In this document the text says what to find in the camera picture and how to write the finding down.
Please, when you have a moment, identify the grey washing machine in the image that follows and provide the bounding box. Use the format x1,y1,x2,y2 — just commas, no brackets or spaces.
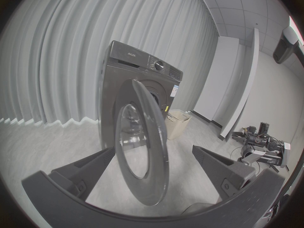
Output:
97,40,184,151

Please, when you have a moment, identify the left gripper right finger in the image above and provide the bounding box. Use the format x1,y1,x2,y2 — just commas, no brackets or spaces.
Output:
192,145,256,203

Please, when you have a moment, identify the washing machine door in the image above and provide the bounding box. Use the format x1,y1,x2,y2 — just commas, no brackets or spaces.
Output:
114,78,170,207

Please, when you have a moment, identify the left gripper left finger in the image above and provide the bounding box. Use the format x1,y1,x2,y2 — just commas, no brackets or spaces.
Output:
49,147,116,200

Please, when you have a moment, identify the white curtain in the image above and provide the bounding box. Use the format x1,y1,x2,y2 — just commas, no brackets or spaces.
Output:
0,0,219,128

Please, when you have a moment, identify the cream laundry basket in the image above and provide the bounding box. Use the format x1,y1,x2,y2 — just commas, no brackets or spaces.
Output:
165,109,192,140

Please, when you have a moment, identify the black cable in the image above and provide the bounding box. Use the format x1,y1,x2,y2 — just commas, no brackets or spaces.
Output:
229,147,245,162

